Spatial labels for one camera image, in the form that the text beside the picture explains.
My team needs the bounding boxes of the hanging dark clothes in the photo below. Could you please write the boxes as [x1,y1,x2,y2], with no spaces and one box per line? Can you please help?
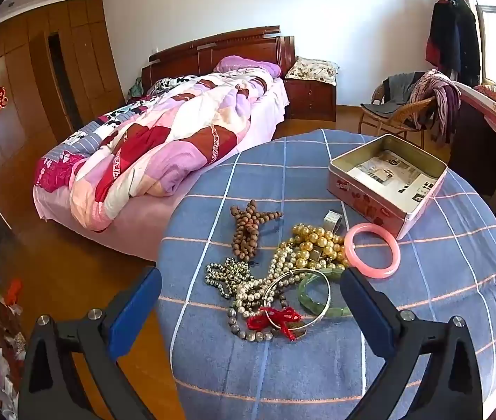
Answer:
[425,0,481,88]

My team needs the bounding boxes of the red string knot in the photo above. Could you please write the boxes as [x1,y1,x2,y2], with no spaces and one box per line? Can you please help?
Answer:
[247,306,303,342]

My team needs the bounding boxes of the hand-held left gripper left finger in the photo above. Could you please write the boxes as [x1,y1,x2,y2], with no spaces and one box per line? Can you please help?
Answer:
[17,266,162,420]

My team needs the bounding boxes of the floral pillow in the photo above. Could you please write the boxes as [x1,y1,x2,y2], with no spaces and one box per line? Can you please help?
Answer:
[285,56,340,86]

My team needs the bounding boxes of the pink bangle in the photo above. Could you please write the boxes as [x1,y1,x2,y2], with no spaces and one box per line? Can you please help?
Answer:
[344,223,402,279]

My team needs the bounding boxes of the grey bead bracelet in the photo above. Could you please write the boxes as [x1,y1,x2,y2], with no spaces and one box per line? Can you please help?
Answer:
[227,291,290,343]

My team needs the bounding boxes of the wooden bed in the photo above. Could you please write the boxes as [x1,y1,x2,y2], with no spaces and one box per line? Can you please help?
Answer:
[33,26,296,263]

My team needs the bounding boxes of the wooden nightstand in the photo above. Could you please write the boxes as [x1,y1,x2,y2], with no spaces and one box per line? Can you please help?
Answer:
[284,76,337,122]

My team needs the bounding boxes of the silver bangle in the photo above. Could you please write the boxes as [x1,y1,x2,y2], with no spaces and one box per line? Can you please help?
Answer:
[262,269,332,331]

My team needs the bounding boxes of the wooden wardrobe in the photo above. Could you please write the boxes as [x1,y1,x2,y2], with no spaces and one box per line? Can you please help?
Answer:
[0,0,126,228]

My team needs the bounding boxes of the pink purple garment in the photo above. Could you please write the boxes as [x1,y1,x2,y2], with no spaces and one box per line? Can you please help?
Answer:
[410,69,462,145]

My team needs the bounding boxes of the brown wooden bead string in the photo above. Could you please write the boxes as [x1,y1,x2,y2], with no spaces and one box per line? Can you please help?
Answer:
[231,200,284,267]

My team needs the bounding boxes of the black white patterned blanket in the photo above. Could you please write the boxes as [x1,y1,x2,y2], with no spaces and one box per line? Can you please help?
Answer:
[99,75,198,125]

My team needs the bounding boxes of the white pearl necklace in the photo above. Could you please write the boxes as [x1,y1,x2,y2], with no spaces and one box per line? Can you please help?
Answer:
[233,245,301,313]

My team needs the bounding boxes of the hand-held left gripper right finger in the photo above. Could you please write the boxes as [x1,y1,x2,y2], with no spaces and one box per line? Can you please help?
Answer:
[339,267,485,420]

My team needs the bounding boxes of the pink patchwork quilt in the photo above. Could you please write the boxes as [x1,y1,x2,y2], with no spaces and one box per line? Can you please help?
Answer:
[34,70,284,232]

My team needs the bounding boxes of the wicker chair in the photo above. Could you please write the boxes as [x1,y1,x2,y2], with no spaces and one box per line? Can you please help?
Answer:
[358,83,437,149]

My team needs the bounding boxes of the gold pearl necklace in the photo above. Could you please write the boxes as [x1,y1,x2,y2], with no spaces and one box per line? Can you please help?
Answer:
[278,223,350,272]

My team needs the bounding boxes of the blue plaid tablecloth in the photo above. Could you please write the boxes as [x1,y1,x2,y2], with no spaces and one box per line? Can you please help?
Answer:
[155,129,496,420]

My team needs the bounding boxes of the dark desk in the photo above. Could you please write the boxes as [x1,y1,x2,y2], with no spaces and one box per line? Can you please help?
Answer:
[449,83,496,246]

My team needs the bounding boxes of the pink pillow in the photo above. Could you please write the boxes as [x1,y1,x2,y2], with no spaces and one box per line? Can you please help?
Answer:
[214,55,282,78]

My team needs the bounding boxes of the pink metal tin box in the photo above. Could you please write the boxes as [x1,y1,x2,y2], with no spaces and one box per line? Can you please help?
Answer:
[328,134,448,240]

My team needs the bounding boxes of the green jade bangle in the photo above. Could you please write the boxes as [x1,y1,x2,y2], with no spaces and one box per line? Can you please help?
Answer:
[298,267,354,318]

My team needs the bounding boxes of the grey garment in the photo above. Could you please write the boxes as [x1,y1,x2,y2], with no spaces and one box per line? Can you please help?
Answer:
[361,71,428,117]

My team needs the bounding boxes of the silver bead bracelet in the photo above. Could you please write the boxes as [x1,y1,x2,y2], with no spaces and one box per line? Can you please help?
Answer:
[205,257,253,300]

